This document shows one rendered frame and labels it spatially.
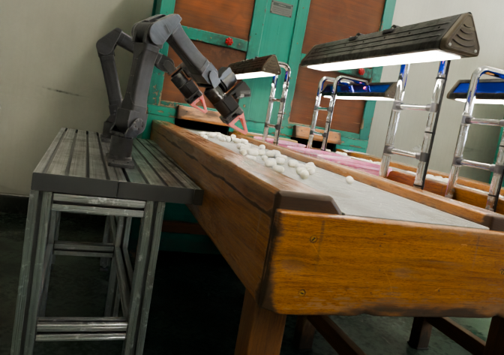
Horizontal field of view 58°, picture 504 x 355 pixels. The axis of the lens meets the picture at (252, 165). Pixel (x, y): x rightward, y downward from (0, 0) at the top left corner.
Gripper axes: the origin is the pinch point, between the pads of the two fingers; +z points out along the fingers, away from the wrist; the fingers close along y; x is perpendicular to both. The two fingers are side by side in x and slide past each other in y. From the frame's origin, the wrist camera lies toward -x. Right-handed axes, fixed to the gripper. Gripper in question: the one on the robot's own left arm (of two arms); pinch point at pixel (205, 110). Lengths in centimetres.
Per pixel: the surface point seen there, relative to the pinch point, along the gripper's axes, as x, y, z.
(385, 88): -63, -26, 39
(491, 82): -64, -81, 39
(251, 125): -22, 48, 32
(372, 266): 14, -135, 13
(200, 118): -1.5, 42.4, 8.6
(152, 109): 14, 48, -11
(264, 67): -23.9, -30.0, -2.9
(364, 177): -9, -91, 26
